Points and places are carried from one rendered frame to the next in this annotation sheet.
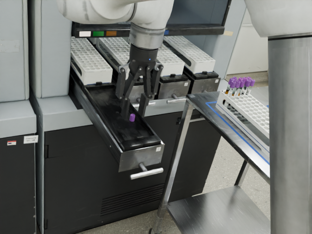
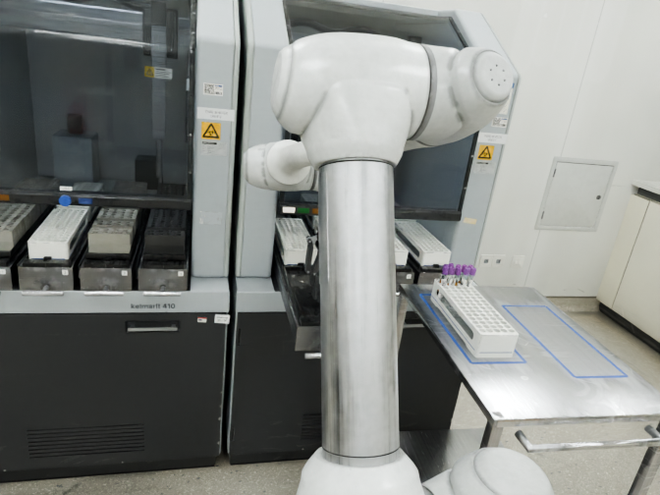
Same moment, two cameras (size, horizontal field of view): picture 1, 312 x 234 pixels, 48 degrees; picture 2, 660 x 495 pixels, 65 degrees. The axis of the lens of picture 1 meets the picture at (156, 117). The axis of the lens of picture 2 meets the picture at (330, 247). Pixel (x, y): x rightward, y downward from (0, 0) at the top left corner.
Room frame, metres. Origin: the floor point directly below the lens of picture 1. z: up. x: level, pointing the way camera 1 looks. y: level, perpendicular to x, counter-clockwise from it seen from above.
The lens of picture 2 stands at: (-0.31, -0.35, 1.46)
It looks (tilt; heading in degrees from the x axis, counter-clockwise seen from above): 21 degrees down; 19
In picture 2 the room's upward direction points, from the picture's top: 7 degrees clockwise
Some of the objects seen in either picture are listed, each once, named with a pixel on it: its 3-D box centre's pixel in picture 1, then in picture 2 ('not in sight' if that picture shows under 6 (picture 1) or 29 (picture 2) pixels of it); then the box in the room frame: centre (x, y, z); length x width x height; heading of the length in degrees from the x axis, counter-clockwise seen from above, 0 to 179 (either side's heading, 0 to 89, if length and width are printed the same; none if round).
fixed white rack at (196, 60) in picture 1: (185, 53); (419, 244); (1.45, -0.07, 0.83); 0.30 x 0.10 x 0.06; 35
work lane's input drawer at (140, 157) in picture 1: (100, 97); (301, 279); (1.03, 0.20, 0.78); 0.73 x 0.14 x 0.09; 35
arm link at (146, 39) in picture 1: (146, 34); not in sight; (0.90, 0.07, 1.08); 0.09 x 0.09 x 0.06
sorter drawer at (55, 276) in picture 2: not in sight; (72, 234); (0.89, 0.96, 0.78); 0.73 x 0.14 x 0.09; 35
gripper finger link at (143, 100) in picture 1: (142, 105); not in sight; (0.91, 0.05, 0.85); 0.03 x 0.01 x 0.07; 35
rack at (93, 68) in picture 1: (84, 60); (293, 242); (1.18, 0.30, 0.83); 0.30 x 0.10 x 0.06; 35
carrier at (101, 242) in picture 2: not in sight; (110, 242); (0.79, 0.70, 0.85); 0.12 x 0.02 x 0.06; 126
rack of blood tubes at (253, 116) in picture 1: (256, 120); (469, 314); (0.96, -0.31, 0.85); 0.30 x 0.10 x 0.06; 33
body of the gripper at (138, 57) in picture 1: (142, 59); not in sight; (0.90, 0.07, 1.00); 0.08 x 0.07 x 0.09; 125
